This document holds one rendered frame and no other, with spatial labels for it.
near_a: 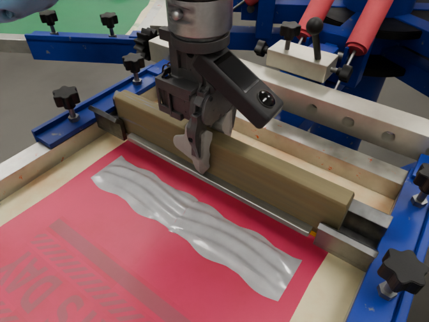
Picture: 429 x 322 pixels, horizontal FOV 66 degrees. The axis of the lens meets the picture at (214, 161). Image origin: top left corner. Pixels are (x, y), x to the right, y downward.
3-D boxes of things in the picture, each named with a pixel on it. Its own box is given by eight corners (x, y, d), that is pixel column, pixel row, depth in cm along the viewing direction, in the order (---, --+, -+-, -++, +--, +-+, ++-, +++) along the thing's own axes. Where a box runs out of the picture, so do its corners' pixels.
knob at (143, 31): (152, 69, 80) (148, 38, 74) (135, 62, 82) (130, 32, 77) (172, 57, 84) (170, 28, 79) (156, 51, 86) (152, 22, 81)
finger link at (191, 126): (203, 145, 50) (208, 91, 45) (212, 149, 49) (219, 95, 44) (182, 158, 46) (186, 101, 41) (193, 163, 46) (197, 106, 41)
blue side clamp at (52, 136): (60, 170, 60) (47, 140, 55) (44, 159, 62) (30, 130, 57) (170, 97, 78) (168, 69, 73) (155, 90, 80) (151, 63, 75)
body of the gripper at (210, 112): (191, 92, 52) (187, 11, 44) (237, 110, 48) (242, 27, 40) (158, 115, 47) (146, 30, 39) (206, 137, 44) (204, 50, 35)
